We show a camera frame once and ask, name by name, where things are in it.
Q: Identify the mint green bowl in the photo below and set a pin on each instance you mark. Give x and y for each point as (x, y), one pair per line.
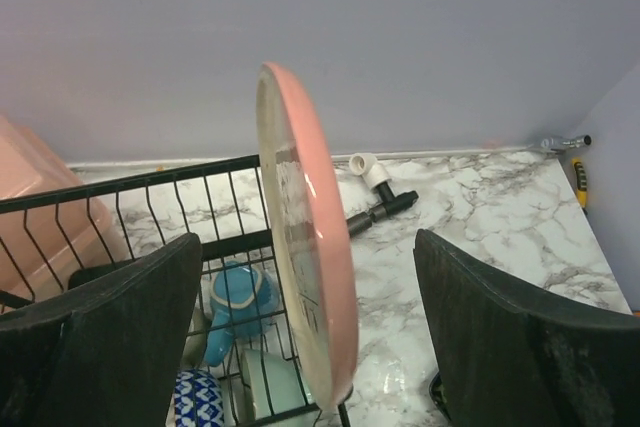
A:
(272, 385)

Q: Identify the blue patterned bowl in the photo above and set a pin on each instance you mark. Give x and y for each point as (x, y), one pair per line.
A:
(197, 400)

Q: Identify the black and white pipe fitting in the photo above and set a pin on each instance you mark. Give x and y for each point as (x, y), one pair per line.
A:
(376, 178)

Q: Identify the pink plastic storage box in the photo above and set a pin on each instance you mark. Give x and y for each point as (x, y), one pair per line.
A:
(42, 247)

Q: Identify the black floral square plate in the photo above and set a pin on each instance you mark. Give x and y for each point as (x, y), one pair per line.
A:
(437, 394)

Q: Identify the yellow black tool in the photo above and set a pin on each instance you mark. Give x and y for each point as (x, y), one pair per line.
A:
(581, 182)

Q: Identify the grey ceramic mug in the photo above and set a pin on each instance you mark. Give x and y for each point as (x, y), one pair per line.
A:
(196, 341)

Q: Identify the pink and cream plate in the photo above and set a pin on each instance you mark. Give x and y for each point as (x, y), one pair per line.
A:
(310, 235)

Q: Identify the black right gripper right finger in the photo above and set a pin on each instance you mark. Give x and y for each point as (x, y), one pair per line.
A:
(510, 353)

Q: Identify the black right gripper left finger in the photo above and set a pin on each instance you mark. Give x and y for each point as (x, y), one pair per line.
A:
(100, 337)

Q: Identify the blue floral mug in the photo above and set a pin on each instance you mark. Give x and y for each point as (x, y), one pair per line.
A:
(243, 299)

